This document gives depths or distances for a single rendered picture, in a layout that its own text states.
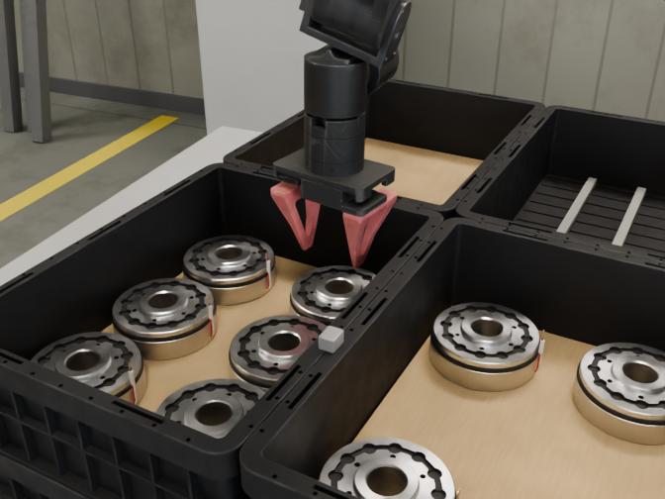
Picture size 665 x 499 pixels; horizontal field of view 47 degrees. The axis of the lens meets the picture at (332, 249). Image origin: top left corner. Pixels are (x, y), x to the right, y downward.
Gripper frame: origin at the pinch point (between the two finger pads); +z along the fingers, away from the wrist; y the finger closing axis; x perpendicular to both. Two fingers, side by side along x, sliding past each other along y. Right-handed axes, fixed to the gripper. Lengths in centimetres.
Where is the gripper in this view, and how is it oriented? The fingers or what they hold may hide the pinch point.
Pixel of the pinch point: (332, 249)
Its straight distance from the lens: 76.7
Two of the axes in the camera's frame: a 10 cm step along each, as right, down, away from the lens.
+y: -8.2, -2.9, 4.9
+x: -5.7, 3.9, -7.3
